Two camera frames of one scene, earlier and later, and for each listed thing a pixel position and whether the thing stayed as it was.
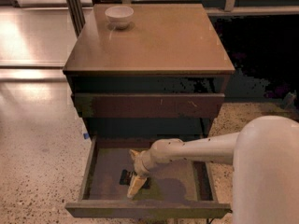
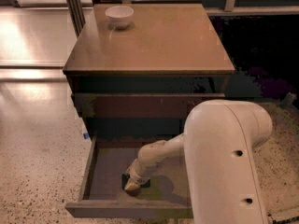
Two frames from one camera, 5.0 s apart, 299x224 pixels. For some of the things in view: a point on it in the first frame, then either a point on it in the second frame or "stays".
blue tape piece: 86,135 stays
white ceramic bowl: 119,16 stays
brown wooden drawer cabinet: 163,77 stays
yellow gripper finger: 135,154 → 128,171
